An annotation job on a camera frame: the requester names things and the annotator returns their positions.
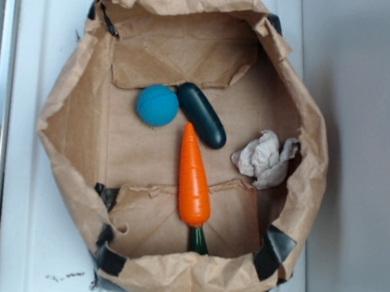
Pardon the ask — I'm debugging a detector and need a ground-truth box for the blue rubber ball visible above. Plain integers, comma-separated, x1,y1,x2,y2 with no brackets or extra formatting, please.
136,85,179,127

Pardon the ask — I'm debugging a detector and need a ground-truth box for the crumpled white tissue paper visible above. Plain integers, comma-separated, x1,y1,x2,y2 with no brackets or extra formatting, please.
230,130,300,190

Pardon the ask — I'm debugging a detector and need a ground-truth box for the brown paper bag tray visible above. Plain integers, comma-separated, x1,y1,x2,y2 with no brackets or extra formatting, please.
37,0,329,292

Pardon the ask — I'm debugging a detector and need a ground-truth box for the orange plastic toy carrot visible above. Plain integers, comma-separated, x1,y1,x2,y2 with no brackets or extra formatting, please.
178,122,211,255

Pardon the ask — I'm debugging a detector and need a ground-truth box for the dark green capsule toy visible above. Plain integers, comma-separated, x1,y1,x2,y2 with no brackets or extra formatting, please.
177,83,227,149

